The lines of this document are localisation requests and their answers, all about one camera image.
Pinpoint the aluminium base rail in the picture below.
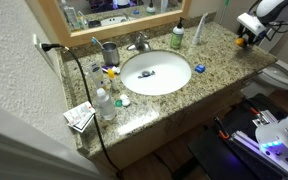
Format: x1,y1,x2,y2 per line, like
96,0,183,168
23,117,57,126
229,109,288,176

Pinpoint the green and white mop handle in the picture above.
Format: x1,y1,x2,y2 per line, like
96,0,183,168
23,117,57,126
221,0,231,25

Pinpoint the purple white toothpaste tube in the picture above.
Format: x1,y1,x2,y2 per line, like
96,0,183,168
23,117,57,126
100,64,121,75

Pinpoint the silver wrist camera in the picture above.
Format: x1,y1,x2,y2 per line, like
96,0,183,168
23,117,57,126
236,12,268,37

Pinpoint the small blue case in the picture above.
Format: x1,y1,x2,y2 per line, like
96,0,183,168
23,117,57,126
194,63,207,74

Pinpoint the black robot cart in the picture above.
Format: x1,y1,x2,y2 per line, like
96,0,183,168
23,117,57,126
187,92,288,180

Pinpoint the white lotion tube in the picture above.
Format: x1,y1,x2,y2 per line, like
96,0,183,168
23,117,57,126
85,61,107,91

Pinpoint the white tube with blue print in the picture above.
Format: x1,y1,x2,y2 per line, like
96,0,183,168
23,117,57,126
191,12,210,46

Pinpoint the black clamp with orange tips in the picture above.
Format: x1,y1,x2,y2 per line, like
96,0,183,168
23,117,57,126
213,115,232,142
248,105,262,117

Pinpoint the wooden vanity cabinet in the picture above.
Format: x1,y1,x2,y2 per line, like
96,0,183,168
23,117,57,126
78,64,272,173

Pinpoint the white toilet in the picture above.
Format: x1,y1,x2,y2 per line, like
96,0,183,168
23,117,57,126
239,19,288,101

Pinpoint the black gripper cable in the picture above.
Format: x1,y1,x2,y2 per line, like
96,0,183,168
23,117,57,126
265,20,288,35

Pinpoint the white wall outlet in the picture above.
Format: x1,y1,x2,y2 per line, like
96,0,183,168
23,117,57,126
32,33,57,74

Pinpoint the wooden framed mirror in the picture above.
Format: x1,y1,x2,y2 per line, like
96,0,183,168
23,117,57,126
25,0,192,48

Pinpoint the green soap pump bottle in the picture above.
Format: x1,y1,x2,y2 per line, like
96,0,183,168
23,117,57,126
169,17,186,51

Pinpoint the blue white toothbrush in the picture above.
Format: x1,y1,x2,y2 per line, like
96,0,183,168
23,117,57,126
90,36,105,52

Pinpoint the chrome faucet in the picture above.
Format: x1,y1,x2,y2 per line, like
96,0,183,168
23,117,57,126
126,31,152,53

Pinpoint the black power cable with plug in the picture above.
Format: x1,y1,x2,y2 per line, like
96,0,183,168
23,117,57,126
39,42,124,180

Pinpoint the metal sink drain stopper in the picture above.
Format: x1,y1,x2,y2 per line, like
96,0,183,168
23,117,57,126
137,69,156,80

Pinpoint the clear plastic bottle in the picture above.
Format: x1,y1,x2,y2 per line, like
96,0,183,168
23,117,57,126
94,87,118,121

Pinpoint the white oval sink basin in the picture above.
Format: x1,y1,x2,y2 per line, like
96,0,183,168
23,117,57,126
119,49,193,97

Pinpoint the green white contact lens case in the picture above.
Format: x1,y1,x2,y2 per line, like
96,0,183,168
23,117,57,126
114,93,132,109

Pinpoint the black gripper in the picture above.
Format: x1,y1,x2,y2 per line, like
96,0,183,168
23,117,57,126
237,25,263,50

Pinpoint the metal cup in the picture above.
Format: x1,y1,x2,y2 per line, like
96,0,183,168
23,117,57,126
100,41,121,67

